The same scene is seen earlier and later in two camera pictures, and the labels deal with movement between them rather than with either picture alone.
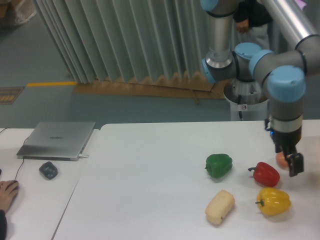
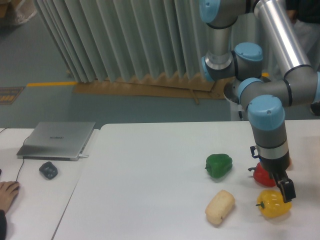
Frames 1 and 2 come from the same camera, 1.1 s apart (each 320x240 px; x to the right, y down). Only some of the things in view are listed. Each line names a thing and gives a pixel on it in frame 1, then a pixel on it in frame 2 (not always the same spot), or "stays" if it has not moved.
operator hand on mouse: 8,190 stays
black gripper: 284,142 → 277,168
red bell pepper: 265,174 stays
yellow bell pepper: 273,201 stays
